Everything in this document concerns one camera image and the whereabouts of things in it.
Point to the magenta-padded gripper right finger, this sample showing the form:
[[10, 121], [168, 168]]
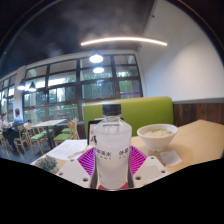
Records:
[[150, 170]]

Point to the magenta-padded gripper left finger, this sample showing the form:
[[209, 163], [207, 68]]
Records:
[[71, 171]]

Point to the clear plastic water bottle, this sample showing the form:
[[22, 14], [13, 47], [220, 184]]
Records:
[[112, 156]]

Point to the white paper sheets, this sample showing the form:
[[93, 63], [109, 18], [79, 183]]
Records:
[[66, 148]]

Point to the speckled ceramic mug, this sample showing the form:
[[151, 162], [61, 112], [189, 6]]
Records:
[[47, 164]]

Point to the flat round red coaster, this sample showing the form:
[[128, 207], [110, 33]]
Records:
[[125, 186]]

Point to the white ceramic bowl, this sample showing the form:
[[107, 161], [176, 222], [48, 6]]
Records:
[[156, 140]]

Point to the sticker-covered laptop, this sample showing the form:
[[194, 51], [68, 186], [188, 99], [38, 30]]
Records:
[[91, 131]]

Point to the group of wooden green-seated chairs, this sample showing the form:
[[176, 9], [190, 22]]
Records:
[[38, 136]]

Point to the wooden dining table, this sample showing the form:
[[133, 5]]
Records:
[[48, 123]]

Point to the green upholstered bench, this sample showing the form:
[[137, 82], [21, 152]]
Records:
[[150, 111]]

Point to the person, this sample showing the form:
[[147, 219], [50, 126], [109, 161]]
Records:
[[15, 125], [3, 120]]

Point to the dark-framed window front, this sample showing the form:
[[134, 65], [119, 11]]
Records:
[[96, 88]]

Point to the group of pendant lamps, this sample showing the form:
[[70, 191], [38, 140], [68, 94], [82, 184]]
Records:
[[96, 58]]

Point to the long curved ceiling light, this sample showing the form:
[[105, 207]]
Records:
[[123, 39]]

